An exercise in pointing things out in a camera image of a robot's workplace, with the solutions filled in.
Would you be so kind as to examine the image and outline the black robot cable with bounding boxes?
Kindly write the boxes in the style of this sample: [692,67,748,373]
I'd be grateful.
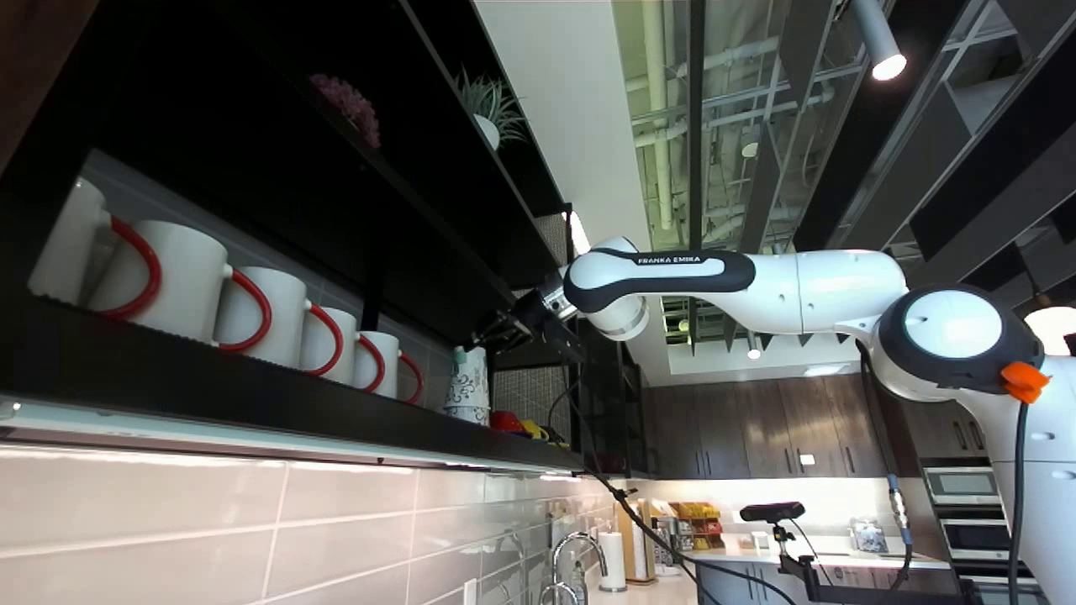
[549,321,811,605]

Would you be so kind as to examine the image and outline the black camera on stand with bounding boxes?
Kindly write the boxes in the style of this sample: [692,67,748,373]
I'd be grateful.
[740,501,839,600]

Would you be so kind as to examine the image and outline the white ceiling spotlight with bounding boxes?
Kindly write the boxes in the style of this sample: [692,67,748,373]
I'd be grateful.
[851,0,908,82]

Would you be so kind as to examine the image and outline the built-in oven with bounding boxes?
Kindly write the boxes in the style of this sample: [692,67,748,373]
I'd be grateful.
[924,468,1041,605]

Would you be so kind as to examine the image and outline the white paper towel roll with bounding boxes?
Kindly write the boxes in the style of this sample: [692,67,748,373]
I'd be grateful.
[600,532,627,591]

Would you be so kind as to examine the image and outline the red and yellow fruit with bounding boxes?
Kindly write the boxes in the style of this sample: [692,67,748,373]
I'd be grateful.
[490,411,559,443]

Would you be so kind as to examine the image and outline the green potted plant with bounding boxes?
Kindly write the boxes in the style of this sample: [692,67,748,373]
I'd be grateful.
[454,71,523,148]

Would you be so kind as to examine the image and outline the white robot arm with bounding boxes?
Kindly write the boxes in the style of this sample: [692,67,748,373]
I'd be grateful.
[486,238,1076,605]

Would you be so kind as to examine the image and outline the white mug at far left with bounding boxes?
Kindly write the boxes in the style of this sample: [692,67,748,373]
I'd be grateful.
[26,177,110,306]

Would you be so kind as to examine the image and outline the chrome kitchen faucet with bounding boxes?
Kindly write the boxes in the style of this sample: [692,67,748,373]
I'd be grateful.
[490,507,607,605]

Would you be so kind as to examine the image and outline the wooden box on counter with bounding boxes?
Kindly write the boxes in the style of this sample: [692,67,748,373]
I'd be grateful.
[616,501,656,584]

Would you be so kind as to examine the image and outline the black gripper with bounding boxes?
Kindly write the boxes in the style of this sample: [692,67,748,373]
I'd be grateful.
[480,281,574,343]

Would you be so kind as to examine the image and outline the purple flower decoration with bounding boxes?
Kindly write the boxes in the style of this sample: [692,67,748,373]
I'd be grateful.
[309,75,381,150]

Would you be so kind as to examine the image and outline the large white mug red handle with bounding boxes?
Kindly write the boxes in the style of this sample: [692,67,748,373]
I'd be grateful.
[89,219,227,343]

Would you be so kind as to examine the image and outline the patterned white cup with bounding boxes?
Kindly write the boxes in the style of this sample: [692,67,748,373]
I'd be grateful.
[444,345,490,427]

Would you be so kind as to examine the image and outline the yellow items on counter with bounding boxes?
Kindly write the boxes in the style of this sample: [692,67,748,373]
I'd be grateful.
[672,501,723,550]

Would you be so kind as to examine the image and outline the black wall shelf unit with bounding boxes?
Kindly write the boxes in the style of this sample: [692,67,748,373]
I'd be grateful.
[0,0,603,470]

